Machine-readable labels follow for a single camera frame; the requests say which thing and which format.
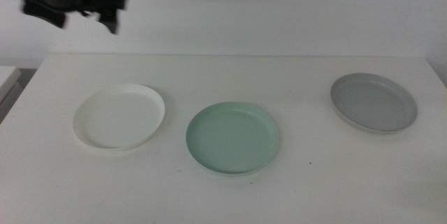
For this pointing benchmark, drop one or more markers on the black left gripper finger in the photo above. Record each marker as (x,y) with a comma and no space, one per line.
(110,20)
(45,14)

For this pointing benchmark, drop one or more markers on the white shallow bowl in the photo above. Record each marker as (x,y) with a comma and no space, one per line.
(118,119)

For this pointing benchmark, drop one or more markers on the pale green shallow bowl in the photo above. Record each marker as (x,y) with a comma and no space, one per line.
(232,138)

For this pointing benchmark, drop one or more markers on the grey shallow bowl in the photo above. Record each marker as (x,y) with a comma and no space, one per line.
(373,103)

